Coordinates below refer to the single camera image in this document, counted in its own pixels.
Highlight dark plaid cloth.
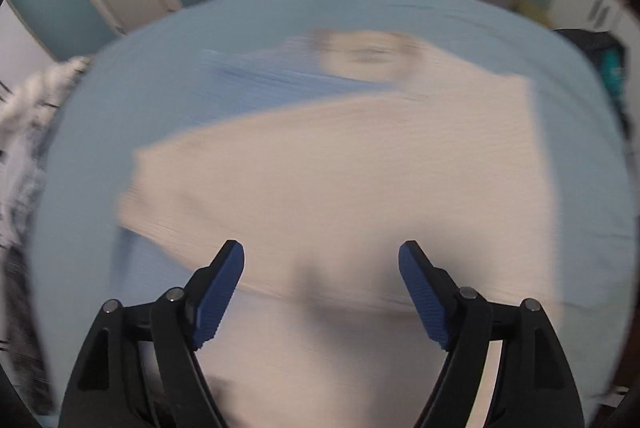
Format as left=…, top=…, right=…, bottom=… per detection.
left=0, top=233, right=56, bottom=414

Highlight white puffer jacket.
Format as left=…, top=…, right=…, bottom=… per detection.
left=0, top=55, right=93, bottom=154

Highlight dark bag with teal print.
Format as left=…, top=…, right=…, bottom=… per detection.
left=555, top=28, right=633, bottom=139

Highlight cream and blue knit sweater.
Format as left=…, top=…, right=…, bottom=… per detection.
left=117, top=28, right=568, bottom=428

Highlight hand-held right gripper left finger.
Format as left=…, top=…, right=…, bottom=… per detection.
left=58, top=240, right=245, bottom=428

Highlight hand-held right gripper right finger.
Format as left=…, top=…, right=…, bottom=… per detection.
left=398, top=240, right=586, bottom=428

